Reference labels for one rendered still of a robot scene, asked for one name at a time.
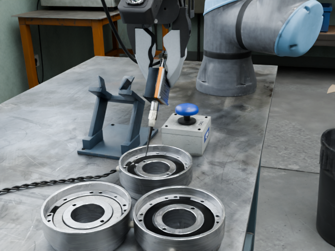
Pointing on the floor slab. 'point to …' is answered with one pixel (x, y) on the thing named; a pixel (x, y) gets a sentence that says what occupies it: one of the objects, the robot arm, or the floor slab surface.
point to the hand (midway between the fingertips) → (159, 79)
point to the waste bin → (327, 188)
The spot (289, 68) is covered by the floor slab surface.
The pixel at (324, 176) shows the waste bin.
